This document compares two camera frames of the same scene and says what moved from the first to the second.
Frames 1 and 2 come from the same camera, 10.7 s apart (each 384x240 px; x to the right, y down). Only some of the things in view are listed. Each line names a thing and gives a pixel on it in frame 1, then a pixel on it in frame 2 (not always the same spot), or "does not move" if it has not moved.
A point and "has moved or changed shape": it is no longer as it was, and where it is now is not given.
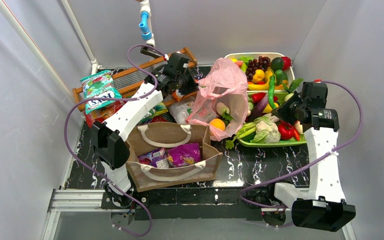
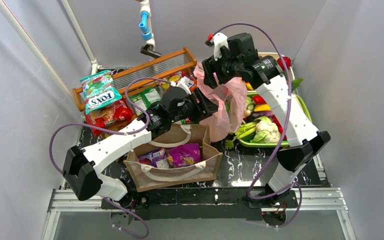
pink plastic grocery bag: x=222 y=101 has moved or changed shape
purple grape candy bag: x=184 y=155 does not move
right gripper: x=285 y=108 to x=210 y=69
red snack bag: x=102 y=115 does not move
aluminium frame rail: x=62 y=200 does not move
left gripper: x=188 y=84 to x=204 y=106
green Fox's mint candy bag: x=99 y=85 does not move
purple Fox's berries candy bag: x=157 y=158 does not move
